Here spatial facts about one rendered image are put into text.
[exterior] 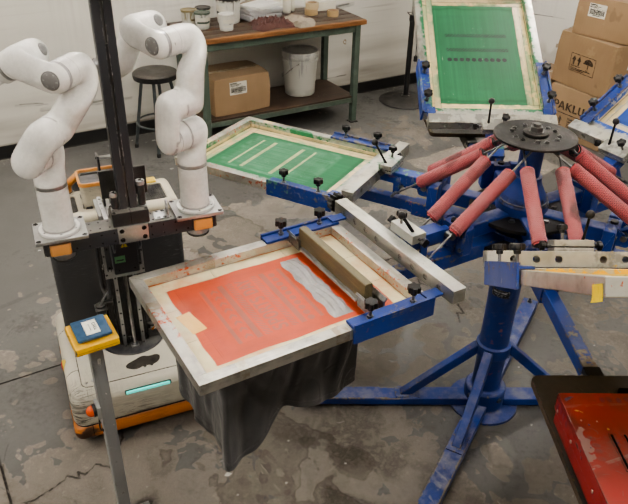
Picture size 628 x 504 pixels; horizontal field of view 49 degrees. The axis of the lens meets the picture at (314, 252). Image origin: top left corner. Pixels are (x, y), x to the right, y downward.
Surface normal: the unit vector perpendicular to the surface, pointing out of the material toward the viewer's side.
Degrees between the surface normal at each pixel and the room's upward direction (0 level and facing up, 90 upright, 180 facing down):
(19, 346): 0
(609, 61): 90
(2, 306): 0
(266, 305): 0
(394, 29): 90
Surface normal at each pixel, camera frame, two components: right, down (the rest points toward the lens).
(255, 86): 0.54, 0.43
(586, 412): 0.02, -0.85
